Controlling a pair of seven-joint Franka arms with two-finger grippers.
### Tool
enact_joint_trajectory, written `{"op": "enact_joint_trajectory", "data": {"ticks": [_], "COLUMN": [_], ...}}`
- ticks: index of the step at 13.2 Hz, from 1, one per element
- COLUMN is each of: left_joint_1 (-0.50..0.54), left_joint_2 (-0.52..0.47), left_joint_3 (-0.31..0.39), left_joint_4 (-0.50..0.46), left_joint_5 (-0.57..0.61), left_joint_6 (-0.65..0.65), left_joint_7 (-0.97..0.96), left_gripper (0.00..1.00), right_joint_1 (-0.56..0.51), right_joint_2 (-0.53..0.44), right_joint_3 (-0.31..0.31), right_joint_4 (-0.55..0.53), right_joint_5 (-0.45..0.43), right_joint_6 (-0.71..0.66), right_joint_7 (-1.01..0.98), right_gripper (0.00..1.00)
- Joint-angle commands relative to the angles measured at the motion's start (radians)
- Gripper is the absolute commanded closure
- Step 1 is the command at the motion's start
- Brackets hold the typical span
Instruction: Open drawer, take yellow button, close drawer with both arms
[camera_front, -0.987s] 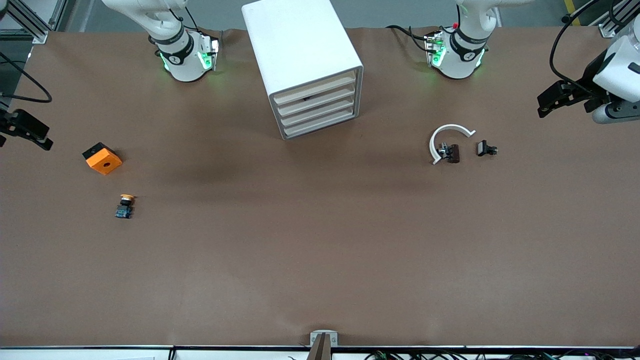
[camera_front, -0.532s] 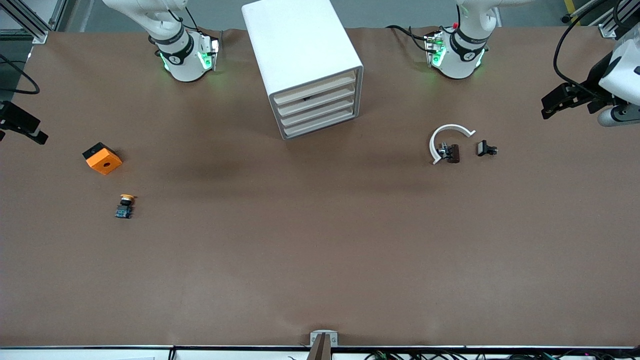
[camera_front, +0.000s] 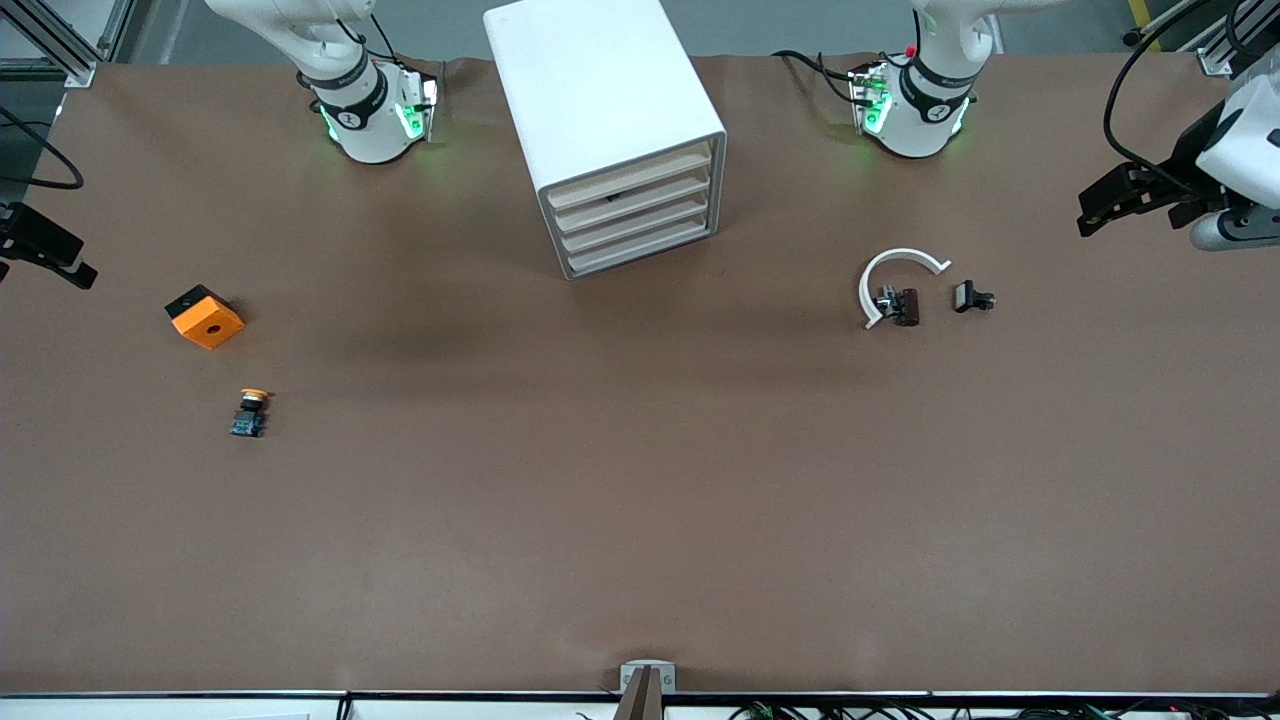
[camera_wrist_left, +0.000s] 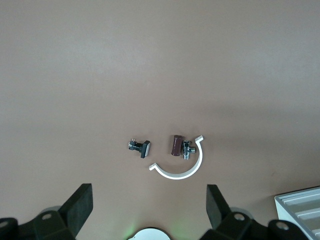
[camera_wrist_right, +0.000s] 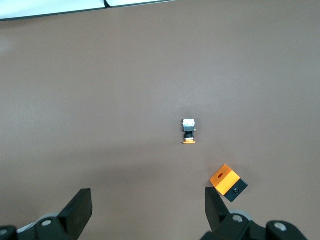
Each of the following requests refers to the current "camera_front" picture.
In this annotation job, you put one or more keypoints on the cream cabinet drawer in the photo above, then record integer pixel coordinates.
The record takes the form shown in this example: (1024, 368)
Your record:
(630, 243)
(630, 176)
(630, 220)
(660, 189)

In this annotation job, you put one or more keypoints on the brown table cover sheet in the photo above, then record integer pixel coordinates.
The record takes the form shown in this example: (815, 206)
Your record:
(640, 500)

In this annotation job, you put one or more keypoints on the aluminium frame post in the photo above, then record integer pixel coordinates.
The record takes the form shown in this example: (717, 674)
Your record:
(1213, 62)
(75, 68)

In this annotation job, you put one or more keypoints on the white curved plastic arc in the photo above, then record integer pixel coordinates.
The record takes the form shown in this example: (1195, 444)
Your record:
(864, 290)

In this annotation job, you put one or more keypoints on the brown small clip component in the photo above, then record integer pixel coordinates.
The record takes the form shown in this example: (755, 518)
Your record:
(905, 307)

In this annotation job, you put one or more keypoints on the orange block with black side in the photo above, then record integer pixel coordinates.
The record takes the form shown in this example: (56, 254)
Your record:
(210, 325)

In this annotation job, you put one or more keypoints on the white drawer cabinet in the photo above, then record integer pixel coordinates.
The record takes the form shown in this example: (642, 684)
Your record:
(600, 90)

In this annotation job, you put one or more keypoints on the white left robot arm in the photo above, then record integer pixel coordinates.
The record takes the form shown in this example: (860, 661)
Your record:
(915, 125)

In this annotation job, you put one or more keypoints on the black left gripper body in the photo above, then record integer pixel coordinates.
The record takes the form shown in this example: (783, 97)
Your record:
(1187, 157)

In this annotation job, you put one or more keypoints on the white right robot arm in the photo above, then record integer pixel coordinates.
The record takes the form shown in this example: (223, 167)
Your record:
(370, 135)

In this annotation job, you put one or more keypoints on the yellow push button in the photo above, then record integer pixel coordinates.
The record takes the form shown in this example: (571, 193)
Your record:
(248, 420)

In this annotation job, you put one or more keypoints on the grey metal table bracket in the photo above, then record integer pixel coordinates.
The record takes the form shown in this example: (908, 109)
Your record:
(632, 678)

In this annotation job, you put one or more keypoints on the black small clip component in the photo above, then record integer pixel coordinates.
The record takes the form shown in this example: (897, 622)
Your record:
(966, 296)

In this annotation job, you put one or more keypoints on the white table edge rail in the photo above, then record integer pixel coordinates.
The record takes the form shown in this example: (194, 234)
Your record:
(150, 708)

